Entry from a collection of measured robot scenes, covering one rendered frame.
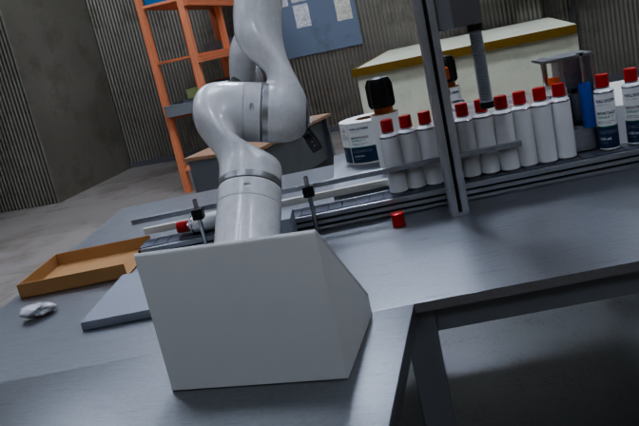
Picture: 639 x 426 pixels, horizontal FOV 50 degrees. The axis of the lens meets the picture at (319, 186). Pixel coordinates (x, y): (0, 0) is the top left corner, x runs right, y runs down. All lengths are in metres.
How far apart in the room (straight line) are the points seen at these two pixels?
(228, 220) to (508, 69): 5.49
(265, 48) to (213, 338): 0.58
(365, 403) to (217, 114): 0.61
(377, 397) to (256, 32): 0.74
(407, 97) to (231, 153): 5.38
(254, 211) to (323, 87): 8.29
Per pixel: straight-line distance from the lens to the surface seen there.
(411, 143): 1.84
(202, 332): 1.12
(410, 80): 6.58
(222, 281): 1.06
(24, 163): 9.31
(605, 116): 1.95
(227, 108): 1.32
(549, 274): 1.33
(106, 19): 10.56
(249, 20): 1.39
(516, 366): 2.28
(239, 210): 1.21
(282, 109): 1.32
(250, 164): 1.25
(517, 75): 6.56
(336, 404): 1.02
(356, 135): 2.34
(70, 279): 1.94
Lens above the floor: 1.34
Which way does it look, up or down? 12 degrees down
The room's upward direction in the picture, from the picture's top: 12 degrees counter-clockwise
